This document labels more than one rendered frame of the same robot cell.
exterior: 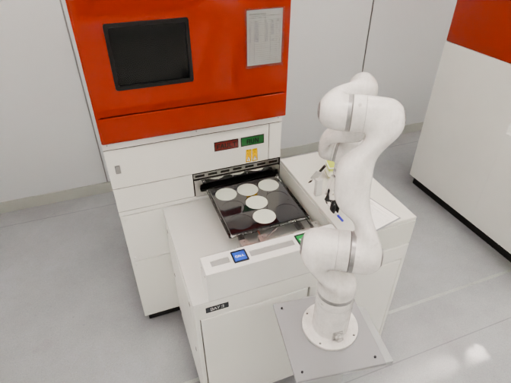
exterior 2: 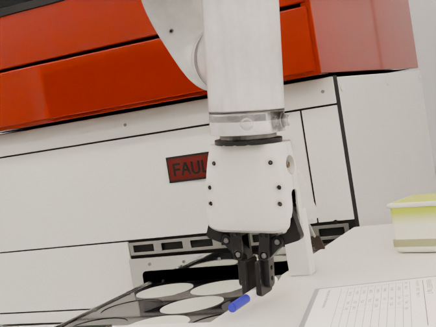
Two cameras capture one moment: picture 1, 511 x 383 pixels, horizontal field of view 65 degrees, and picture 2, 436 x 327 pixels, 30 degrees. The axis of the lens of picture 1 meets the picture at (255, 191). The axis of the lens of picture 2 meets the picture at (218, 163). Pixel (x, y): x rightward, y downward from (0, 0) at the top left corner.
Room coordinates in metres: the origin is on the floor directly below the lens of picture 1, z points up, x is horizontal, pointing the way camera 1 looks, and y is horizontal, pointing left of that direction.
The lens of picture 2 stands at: (0.67, -0.98, 1.18)
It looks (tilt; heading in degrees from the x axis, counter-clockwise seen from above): 3 degrees down; 47
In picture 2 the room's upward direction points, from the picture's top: 9 degrees counter-clockwise
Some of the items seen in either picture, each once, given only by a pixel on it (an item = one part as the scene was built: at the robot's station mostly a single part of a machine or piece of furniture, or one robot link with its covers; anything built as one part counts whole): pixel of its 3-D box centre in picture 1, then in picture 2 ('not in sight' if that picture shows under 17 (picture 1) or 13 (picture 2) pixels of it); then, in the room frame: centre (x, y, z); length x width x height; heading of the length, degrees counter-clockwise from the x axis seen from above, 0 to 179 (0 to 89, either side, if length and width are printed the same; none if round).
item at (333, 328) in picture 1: (332, 308); not in sight; (0.85, -0.26, 0.93); 0.19 x 0.19 x 0.18
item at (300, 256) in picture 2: (316, 180); (299, 220); (1.45, -0.27, 1.03); 0.06 x 0.04 x 0.13; 21
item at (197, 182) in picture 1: (237, 179); (237, 276); (1.66, 0.09, 0.89); 0.44 x 0.02 x 0.10; 111
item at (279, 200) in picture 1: (255, 202); (190, 306); (1.47, 0.00, 0.90); 0.34 x 0.34 x 0.01; 21
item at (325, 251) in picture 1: (329, 263); not in sight; (0.85, -0.22, 1.14); 0.19 x 0.12 x 0.24; 78
